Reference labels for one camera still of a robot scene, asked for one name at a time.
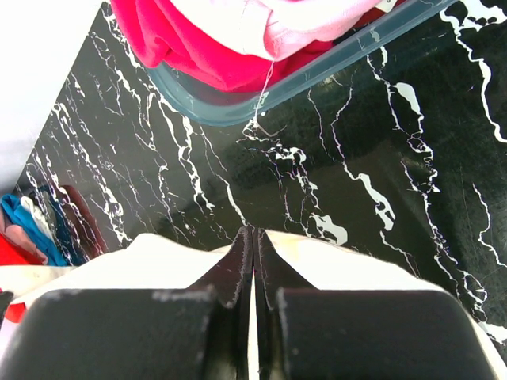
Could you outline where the magenta crumpled shirt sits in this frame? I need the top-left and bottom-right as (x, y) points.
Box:
(111, 0), (387, 93)

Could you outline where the blue plastic laundry basket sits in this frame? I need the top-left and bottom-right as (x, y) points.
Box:
(147, 0), (455, 127)

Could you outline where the white folded shirt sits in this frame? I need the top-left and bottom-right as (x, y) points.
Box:
(20, 196), (54, 241)

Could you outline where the cream white t shirt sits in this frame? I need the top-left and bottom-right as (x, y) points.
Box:
(1, 227), (506, 379)

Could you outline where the pink crumpled shirt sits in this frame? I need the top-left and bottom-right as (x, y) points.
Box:
(158, 0), (396, 62)

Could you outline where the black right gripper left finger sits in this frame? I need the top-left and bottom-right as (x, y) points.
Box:
(1, 227), (253, 379)

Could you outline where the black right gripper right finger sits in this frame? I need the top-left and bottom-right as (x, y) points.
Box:
(253, 229), (506, 379)

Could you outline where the red folded shirt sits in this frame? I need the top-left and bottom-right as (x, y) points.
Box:
(1, 236), (48, 324)

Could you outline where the teal folded shirt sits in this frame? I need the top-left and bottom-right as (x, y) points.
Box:
(1, 187), (86, 267)

